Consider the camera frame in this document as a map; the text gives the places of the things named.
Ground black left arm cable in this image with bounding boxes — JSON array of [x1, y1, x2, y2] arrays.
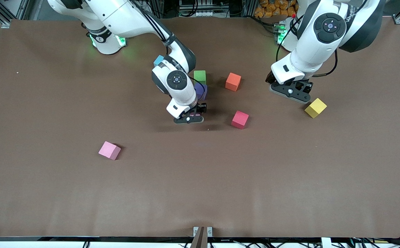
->
[[275, 15, 338, 78]]

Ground tangled black floor cables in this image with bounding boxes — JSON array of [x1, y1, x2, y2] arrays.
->
[[172, 231, 400, 248]]

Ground grey metal equipment rack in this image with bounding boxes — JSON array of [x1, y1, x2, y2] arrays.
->
[[162, 0, 256, 18]]

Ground red foam block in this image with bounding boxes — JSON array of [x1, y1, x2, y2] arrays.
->
[[231, 110, 250, 130]]

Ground orange foam block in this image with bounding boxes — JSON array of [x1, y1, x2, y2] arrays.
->
[[225, 73, 241, 92]]

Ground brown wooden post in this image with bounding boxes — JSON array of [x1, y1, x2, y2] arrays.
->
[[190, 226, 208, 248]]

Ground purple foam block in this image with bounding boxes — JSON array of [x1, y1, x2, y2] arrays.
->
[[195, 84, 208, 101]]

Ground yellow foam block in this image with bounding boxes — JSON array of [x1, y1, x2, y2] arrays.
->
[[304, 98, 328, 119]]

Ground pile of orange fruit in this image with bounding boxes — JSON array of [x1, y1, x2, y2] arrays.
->
[[254, 0, 299, 18]]

